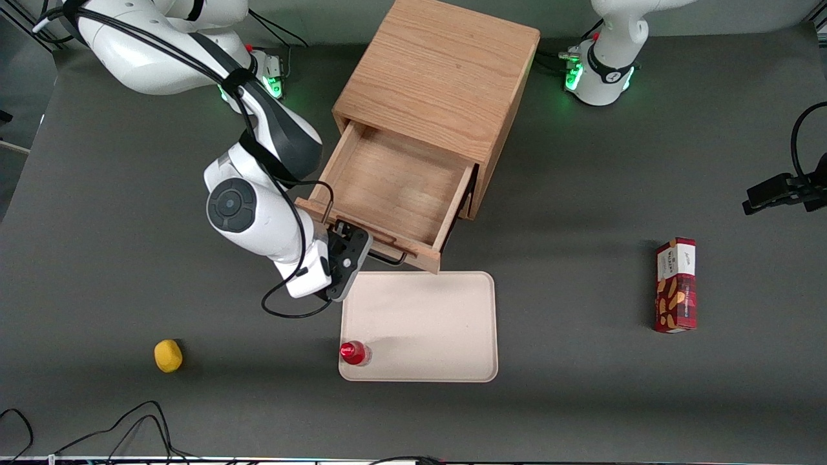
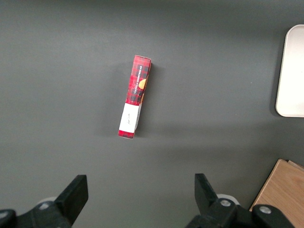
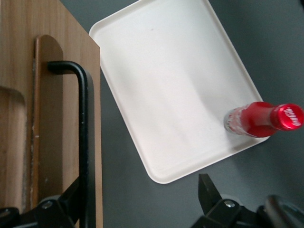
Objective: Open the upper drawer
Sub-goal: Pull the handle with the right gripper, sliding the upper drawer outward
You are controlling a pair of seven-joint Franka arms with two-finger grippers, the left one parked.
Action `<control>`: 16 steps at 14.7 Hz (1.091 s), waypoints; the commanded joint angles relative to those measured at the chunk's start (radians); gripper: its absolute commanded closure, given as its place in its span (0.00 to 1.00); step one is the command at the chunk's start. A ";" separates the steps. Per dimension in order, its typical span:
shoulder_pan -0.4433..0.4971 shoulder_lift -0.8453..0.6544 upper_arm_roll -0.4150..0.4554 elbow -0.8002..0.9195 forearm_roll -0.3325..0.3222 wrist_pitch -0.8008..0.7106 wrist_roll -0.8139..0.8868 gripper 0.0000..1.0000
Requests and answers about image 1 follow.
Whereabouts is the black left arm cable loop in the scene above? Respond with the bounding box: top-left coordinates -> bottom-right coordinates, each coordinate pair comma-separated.
791,101 -> 827,183

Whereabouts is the cream plastic tray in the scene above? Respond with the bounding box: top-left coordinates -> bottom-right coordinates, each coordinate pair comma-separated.
339,271 -> 499,383

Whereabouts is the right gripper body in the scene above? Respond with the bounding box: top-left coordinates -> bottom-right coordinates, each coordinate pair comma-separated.
275,220 -> 374,303

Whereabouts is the black left base cable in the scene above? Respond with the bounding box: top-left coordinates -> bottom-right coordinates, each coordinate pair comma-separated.
534,19 -> 605,73

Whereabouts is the black base cable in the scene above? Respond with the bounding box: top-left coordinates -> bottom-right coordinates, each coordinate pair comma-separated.
249,10 -> 310,81
534,19 -> 605,73

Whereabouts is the short black edge cable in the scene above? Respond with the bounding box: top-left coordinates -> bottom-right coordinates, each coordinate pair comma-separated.
367,455 -> 448,465

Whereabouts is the thin black floor cable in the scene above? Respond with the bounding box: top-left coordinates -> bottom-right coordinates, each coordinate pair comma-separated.
0,408 -> 34,463

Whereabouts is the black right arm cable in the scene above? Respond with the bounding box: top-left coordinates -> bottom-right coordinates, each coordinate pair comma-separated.
32,0 -> 335,320

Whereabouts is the red cookie box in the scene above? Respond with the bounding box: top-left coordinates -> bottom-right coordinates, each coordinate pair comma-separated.
653,237 -> 698,335

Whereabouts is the wooden drawer cabinet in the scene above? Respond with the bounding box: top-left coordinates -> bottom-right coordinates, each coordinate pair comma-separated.
332,0 -> 541,222

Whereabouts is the wooden drawer with black handle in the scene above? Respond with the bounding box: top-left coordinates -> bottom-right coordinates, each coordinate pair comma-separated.
295,120 -> 478,275

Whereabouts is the yellow lemon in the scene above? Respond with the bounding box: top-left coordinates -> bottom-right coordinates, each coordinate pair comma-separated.
154,339 -> 183,374

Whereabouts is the red capped bottle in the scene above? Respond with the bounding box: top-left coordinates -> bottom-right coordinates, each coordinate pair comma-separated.
340,340 -> 373,367

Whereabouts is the black right base cable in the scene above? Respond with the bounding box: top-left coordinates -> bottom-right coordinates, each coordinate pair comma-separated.
249,10 -> 310,81

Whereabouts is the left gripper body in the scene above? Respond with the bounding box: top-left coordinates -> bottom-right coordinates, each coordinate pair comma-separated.
801,154 -> 827,213

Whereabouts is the black double floor cable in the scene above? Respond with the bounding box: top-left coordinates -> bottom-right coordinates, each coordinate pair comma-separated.
50,400 -> 198,463

